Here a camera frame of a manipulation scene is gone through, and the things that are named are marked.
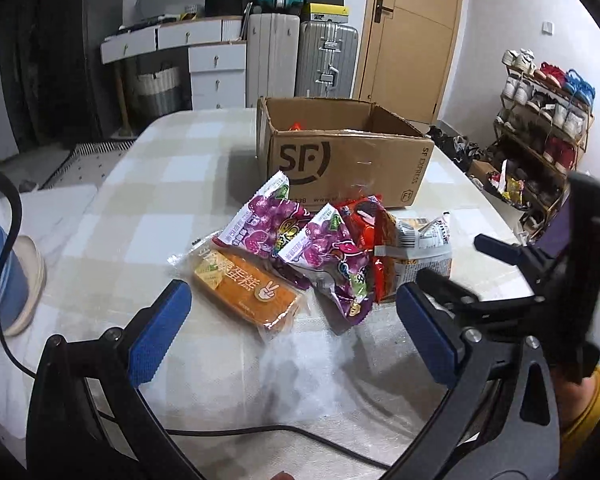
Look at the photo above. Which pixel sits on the purple cloth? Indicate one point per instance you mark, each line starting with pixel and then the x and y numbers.
pixel 555 225

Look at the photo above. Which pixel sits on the small cardboard box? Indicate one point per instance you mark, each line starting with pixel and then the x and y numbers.
pixel 480 170

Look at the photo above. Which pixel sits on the wooden door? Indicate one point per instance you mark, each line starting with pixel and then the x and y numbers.
pixel 410 40

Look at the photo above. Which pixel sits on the orange cake packet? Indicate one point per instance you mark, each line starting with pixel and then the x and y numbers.
pixel 250 297

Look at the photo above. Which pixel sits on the person's right forearm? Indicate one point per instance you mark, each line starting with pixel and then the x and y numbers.
pixel 592 410

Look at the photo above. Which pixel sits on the white drawer cabinet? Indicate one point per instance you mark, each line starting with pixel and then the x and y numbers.
pixel 217 77

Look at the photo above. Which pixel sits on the black storage box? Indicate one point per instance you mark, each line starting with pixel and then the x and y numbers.
pixel 224 5

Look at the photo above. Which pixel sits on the purple grape candy packet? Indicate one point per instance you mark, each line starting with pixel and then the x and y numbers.
pixel 260 220
pixel 330 255

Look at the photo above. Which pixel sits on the yellow black box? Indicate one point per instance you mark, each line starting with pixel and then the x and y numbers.
pixel 326 13

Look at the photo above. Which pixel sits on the checked tablecloth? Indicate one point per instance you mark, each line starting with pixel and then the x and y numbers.
pixel 180 170

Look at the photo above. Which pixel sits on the patterned rug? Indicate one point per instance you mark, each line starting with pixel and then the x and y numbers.
pixel 90 162

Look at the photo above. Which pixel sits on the small red snack packet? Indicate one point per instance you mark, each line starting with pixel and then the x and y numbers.
pixel 380 260

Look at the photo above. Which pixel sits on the pile of shoes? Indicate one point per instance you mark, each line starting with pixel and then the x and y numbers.
pixel 455 147

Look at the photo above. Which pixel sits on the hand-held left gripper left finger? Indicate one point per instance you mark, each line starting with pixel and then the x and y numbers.
pixel 160 332

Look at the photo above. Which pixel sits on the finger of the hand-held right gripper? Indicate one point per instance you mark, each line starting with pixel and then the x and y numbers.
pixel 445 285
pixel 505 251

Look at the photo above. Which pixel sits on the white suitcase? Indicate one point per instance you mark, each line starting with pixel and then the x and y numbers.
pixel 272 60

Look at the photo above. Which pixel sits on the stacked blue bowls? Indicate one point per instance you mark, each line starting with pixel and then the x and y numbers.
pixel 0 280

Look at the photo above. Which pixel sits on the white light switch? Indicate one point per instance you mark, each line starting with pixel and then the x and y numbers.
pixel 548 28

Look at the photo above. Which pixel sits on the clear cracker biscuit packet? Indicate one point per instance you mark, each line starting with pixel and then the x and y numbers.
pixel 425 247

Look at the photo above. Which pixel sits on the beige plates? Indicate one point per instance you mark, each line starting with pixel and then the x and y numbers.
pixel 32 280

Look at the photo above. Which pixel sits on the wooden shoe rack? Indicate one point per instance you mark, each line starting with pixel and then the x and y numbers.
pixel 545 160

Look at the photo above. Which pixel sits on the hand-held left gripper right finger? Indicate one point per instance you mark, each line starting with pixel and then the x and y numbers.
pixel 425 332

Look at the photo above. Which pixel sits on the woven laundry basket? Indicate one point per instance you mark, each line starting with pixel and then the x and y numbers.
pixel 157 92

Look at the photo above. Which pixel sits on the brown cardboard box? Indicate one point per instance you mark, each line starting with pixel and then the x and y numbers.
pixel 340 165

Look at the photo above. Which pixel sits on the row of sneakers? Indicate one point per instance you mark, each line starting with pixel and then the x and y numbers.
pixel 545 105

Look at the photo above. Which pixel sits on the black tall cabinet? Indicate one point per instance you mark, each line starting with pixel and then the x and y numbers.
pixel 50 60

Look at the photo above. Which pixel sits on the black fridge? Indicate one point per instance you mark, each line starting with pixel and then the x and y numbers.
pixel 104 50

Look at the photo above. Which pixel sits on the white desk with drawers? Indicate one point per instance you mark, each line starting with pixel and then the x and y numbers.
pixel 175 37

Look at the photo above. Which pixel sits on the silver suitcase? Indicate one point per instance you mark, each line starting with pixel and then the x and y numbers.
pixel 325 60

